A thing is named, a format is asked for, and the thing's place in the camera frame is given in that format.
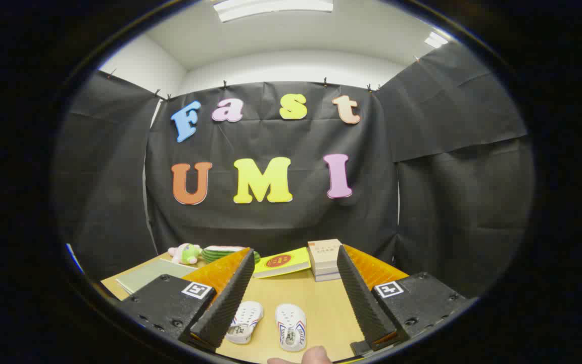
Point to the cream fabric storage box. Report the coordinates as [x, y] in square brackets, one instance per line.
[149, 275]

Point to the white book under beige book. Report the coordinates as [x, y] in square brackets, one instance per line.
[327, 275]

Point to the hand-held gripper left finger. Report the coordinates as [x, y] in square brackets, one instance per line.
[225, 308]

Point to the yellow book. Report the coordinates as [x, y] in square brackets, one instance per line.
[281, 263]

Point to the thick beige book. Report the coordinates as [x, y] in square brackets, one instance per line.
[324, 253]

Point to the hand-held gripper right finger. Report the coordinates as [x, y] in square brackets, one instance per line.
[364, 303]

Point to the white canvas shoe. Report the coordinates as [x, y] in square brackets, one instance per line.
[248, 316]
[291, 323]

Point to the small ceiling light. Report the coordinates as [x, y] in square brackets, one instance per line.
[436, 39]

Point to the long ceiling light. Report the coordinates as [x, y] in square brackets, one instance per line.
[271, 7]

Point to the watermelon slice plush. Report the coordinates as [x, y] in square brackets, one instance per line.
[217, 253]

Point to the pink and green plush toy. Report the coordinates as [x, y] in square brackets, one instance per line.
[187, 253]

